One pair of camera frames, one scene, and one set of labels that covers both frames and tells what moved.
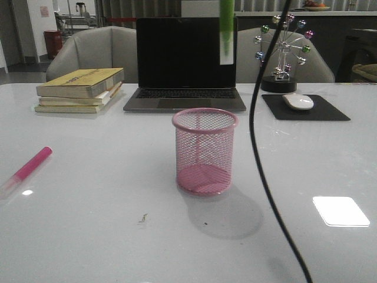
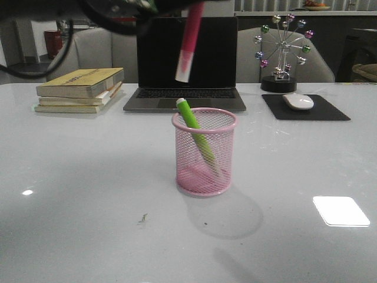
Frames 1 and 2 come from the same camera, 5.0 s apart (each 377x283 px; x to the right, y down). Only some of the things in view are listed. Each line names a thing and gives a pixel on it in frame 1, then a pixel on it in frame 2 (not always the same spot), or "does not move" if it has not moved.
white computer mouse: [298, 101] does not move
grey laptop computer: [178, 68] does not move
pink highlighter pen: [9, 186] → [194, 20]
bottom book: [73, 109] does not move
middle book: [98, 100] does not move
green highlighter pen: [227, 24] → [198, 134]
